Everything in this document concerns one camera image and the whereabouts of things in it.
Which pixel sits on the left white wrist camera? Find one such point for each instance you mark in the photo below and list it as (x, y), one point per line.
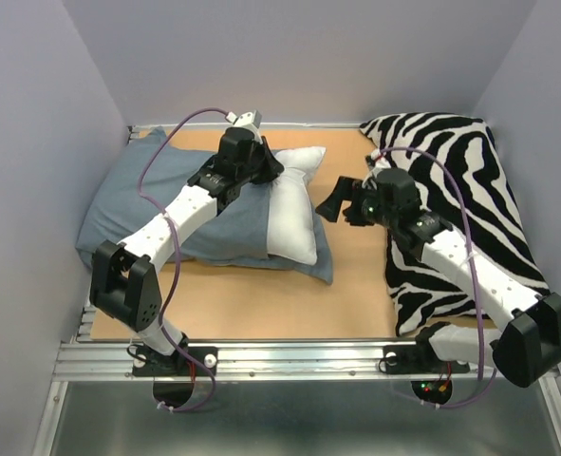
(249, 120)

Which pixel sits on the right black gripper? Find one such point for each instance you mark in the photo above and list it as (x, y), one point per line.
(347, 189)

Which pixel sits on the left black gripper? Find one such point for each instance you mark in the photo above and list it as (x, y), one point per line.
(272, 167)

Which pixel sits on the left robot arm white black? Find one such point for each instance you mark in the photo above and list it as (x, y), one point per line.
(124, 282)

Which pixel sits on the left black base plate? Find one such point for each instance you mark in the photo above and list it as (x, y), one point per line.
(148, 363)

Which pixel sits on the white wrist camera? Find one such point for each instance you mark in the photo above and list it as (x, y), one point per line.
(249, 120)
(376, 161)

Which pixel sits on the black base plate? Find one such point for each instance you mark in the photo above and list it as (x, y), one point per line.
(410, 359)
(148, 363)

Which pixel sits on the blue striped pillowcase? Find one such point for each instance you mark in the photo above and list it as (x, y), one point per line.
(145, 200)

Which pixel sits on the white pillow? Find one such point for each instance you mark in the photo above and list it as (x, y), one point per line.
(290, 231)

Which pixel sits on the aluminium frame rail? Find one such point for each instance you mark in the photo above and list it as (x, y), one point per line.
(296, 368)

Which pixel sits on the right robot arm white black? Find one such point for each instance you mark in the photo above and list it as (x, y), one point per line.
(525, 342)

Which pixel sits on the zebra print pillow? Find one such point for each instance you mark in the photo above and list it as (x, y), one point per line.
(453, 160)

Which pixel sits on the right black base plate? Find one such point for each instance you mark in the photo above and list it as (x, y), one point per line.
(410, 359)

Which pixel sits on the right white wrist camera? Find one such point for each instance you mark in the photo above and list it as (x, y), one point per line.
(376, 161)

